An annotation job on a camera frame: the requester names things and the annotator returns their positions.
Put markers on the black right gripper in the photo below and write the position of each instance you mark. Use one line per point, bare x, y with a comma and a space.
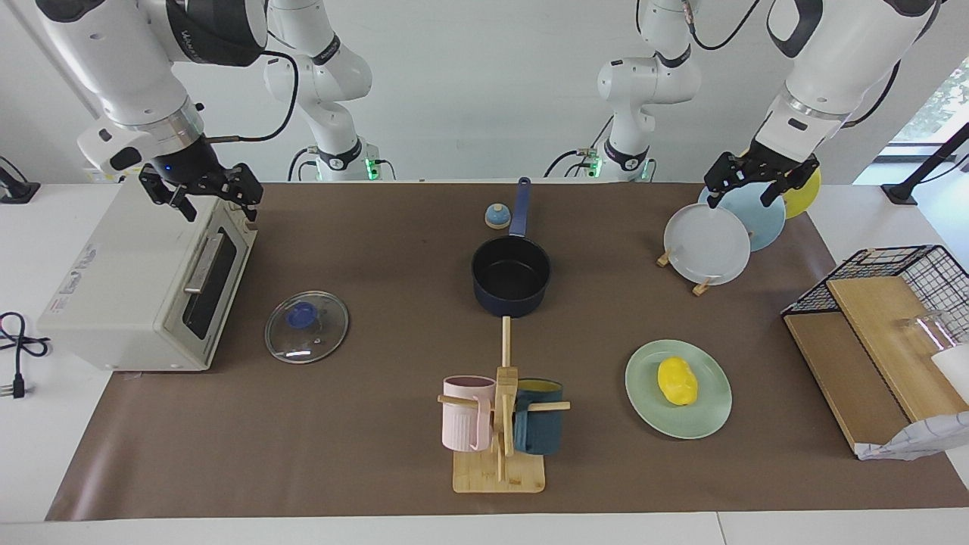
189, 170

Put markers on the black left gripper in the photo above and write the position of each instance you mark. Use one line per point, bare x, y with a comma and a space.
764, 165

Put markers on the glass lid with blue knob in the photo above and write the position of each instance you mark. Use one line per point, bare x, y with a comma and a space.
306, 327

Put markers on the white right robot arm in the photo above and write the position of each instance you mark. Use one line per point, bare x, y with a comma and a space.
113, 60

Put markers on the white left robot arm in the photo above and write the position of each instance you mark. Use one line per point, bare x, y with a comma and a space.
833, 53

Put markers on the light blue plate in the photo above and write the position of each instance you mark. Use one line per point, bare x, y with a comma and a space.
764, 223

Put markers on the yellow plate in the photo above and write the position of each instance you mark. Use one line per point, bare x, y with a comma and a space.
802, 200

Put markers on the grey plate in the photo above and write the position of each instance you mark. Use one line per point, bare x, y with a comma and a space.
708, 246

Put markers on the wooden plate rack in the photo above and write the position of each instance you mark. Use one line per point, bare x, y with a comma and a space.
702, 288

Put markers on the pale green plate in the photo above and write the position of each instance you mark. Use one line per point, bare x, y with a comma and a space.
693, 420

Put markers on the white power strip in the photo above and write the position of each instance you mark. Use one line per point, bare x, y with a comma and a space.
113, 177

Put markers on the cream toaster oven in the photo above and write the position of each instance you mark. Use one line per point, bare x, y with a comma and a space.
121, 280

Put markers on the brown wooden board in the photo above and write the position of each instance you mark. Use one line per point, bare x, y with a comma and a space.
840, 371

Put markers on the light wooden board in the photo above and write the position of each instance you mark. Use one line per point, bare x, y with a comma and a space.
886, 341

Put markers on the black clamp base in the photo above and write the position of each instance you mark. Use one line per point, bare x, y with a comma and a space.
15, 189

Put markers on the clear glass cup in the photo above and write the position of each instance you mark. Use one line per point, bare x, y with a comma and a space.
927, 329

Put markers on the dark blue saucepan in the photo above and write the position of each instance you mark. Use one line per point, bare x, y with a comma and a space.
511, 276

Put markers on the brown table mat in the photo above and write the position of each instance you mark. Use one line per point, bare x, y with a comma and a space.
341, 424

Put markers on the white cup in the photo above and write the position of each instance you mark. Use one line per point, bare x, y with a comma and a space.
954, 371

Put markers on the wooden box with mesh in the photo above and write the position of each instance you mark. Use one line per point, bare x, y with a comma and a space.
916, 439

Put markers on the dark teal mug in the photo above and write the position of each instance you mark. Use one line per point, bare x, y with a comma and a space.
541, 428

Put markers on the pink ribbed mug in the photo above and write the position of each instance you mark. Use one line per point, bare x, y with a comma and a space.
465, 416

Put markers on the wooden mug tree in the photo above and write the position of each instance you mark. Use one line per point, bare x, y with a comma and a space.
500, 473

